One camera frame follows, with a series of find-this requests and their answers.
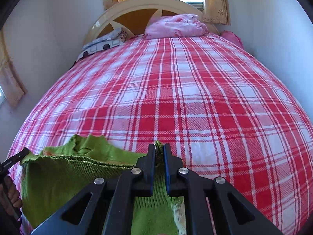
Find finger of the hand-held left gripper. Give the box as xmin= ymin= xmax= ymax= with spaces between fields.
xmin=0 ymin=147 xmax=30 ymax=175

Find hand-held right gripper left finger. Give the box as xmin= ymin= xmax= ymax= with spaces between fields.
xmin=31 ymin=143 xmax=157 ymax=235

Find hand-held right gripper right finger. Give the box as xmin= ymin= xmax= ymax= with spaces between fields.
xmin=163 ymin=143 xmax=284 ymax=235

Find green orange striped knit sweater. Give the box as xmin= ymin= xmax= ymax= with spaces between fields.
xmin=20 ymin=134 xmax=186 ymax=235

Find person's left hand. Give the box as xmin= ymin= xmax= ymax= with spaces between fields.
xmin=0 ymin=176 xmax=23 ymax=226

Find side window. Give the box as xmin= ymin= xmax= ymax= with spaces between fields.
xmin=0 ymin=83 xmax=7 ymax=108

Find yellow side window curtain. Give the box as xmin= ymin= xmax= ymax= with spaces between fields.
xmin=0 ymin=29 xmax=27 ymax=107

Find bed with red plaid sheet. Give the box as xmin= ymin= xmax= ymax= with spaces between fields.
xmin=6 ymin=33 xmax=313 ymax=235

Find grey patterned pillow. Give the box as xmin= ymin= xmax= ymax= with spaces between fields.
xmin=77 ymin=28 xmax=128 ymax=61

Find pink folded quilt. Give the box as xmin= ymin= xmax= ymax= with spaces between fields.
xmin=144 ymin=14 xmax=208 ymax=40

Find pink cloth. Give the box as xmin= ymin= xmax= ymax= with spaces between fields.
xmin=220 ymin=31 xmax=245 ymax=50

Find cream arched wooden headboard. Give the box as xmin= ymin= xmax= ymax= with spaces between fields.
xmin=83 ymin=0 xmax=219 ymax=47

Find narrow yellow curtain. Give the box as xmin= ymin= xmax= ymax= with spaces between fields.
xmin=202 ymin=0 xmax=231 ymax=25

